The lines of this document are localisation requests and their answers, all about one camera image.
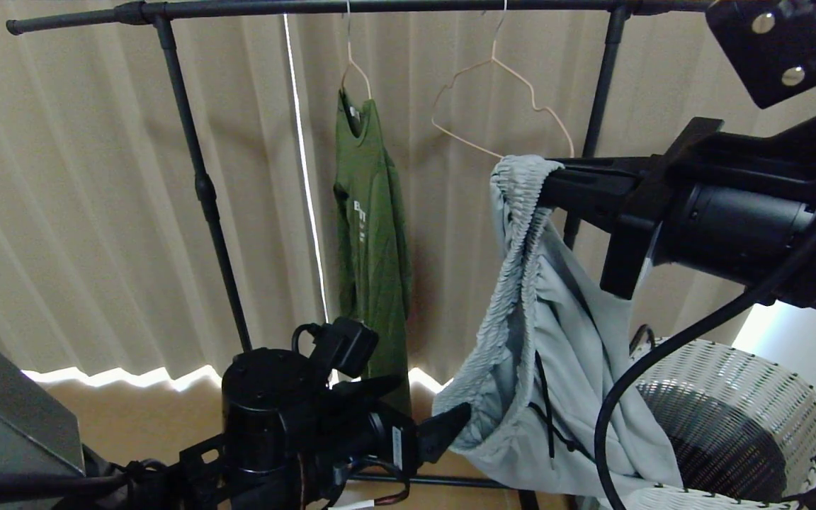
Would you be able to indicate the beige curtain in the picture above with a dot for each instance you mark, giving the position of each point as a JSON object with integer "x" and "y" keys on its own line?
{"x": 61, "y": 177}

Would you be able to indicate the green long-sleeved shirt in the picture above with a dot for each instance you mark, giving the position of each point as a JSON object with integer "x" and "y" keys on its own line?
{"x": 372, "y": 248}

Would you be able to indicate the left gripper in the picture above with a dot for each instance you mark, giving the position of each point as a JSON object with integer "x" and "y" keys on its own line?
{"x": 372, "y": 439}

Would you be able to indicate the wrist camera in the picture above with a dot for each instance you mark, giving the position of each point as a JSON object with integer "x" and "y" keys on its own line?
{"x": 776, "y": 42}
{"x": 351, "y": 347}

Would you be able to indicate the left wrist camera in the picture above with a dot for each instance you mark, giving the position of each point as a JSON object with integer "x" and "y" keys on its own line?
{"x": 351, "y": 347}

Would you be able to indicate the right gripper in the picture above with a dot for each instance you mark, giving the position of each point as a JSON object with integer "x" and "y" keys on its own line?
{"x": 734, "y": 227}

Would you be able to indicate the white laundry basket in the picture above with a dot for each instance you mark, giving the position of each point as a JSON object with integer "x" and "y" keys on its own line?
{"x": 734, "y": 382}

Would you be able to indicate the black clothes rack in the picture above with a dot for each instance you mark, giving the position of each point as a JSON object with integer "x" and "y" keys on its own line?
{"x": 205, "y": 191}

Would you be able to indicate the pink clothes hanger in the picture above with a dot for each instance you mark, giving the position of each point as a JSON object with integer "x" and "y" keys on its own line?
{"x": 349, "y": 57}
{"x": 493, "y": 58}

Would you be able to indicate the pale grey garment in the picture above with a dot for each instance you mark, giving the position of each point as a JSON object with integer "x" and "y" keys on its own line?
{"x": 592, "y": 340}

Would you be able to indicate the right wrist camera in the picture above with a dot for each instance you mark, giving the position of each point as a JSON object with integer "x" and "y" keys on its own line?
{"x": 776, "y": 42}

